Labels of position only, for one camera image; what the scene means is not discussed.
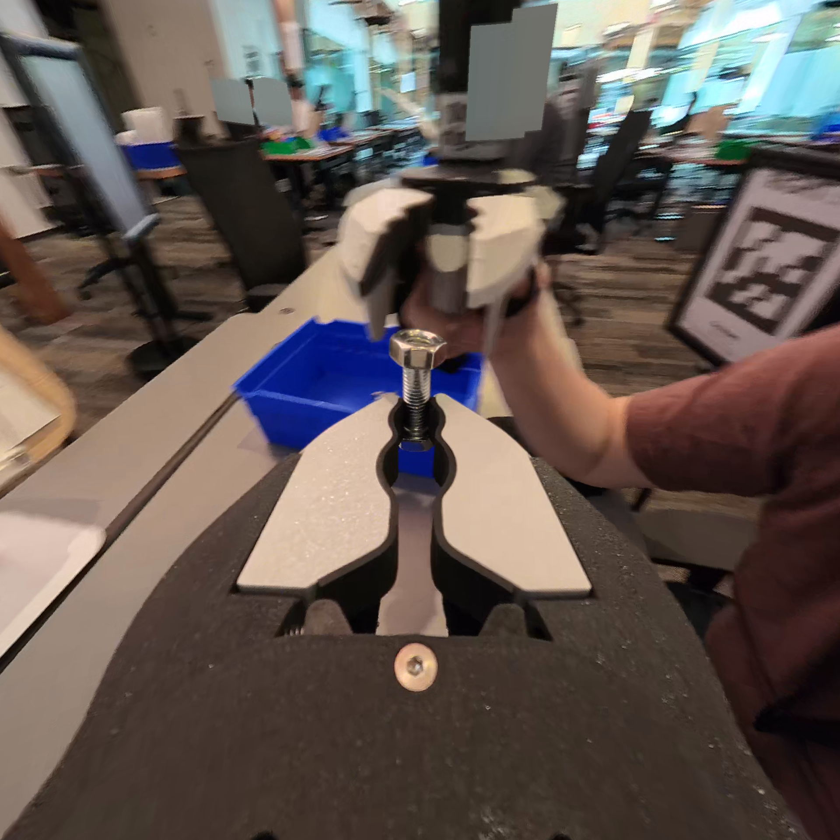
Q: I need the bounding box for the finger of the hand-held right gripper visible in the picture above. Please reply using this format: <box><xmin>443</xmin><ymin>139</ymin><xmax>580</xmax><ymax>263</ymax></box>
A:
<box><xmin>465</xmin><ymin>184</ymin><xmax>567</xmax><ymax>358</ymax></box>
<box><xmin>338</xmin><ymin>185</ymin><xmax>435</xmax><ymax>343</ymax></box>

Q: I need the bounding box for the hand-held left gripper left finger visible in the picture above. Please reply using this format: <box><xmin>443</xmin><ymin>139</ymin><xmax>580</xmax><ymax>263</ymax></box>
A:
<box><xmin>235</xmin><ymin>394</ymin><xmax>401</xmax><ymax>601</ymax></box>

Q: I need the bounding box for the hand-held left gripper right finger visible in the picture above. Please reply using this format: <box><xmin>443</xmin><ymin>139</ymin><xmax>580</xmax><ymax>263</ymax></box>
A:
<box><xmin>431</xmin><ymin>392</ymin><xmax>593</xmax><ymax>602</ymax></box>

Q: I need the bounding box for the blue plastic bin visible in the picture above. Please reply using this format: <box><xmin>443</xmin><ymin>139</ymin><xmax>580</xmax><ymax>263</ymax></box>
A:
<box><xmin>233</xmin><ymin>318</ymin><xmax>488</xmax><ymax>478</ymax></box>
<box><xmin>121</xmin><ymin>141</ymin><xmax>179</xmax><ymax>173</ymax></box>

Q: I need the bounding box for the steel hex bolt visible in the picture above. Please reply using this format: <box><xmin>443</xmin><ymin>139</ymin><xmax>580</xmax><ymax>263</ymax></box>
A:
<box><xmin>388</xmin><ymin>329</ymin><xmax>448</xmax><ymax>437</ymax></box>

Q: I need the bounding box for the person's right hand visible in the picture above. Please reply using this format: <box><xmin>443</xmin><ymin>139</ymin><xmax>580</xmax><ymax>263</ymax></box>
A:
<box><xmin>400</xmin><ymin>261</ymin><xmax>553</xmax><ymax>362</ymax></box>

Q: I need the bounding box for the wooden top desk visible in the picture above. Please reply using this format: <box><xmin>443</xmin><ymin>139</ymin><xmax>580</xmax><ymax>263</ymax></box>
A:
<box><xmin>262</xmin><ymin>128</ymin><xmax>358</xmax><ymax>217</ymax></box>

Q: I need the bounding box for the black office chair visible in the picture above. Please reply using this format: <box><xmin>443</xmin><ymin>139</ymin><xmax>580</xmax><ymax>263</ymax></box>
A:
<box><xmin>176</xmin><ymin>136</ymin><xmax>309</xmax><ymax>312</ymax></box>
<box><xmin>558</xmin><ymin>108</ymin><xmax>660</xmax><ymax>257</ymax></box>

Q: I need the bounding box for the white paper towel roll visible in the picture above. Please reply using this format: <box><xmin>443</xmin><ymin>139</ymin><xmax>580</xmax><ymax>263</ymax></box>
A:
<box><xmin>120</xmin><ymin>107</ymin><xmax>173</xmax><ymax>144</ymax></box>

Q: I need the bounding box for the framed marker sign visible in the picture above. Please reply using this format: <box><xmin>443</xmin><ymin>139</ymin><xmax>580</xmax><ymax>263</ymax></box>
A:
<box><xmin>665</xmin><ymin>147</ymin><xmax>840</xmax><ymax>370</ymax></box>

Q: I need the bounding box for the white document stand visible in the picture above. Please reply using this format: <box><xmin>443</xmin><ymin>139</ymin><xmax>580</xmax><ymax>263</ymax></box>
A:
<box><xmin>0</xmin><ymin>511</ymin><xmax>107</xmax><ymax>658</ymax></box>

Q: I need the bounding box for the wooden document board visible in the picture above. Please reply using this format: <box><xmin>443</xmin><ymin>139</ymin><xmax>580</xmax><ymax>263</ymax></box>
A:
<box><xmin>0</xmin><ymin>325</ymin><xmax>77</xmax><ymax>496</ymax></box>

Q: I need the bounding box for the black easel display stand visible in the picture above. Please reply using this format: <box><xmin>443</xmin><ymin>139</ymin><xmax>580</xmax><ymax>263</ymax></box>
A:
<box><xmin>0</xmin><ymin>33</ymin><xmax>214</xmax><ymax>382</ymax></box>

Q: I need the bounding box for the printed instruction sheet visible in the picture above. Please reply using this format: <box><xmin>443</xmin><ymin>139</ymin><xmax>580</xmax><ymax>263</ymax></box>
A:
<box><xmin>0</xmin><ymin>367</ymin><xmax>63</xmax><ymax>460</ymax></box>

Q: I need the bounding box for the wooden post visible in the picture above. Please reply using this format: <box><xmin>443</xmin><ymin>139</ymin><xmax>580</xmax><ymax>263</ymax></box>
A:
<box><xmin>0</xmin><ymin>217</ymin><xmax>70</xmax><ymax>326</ymax></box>

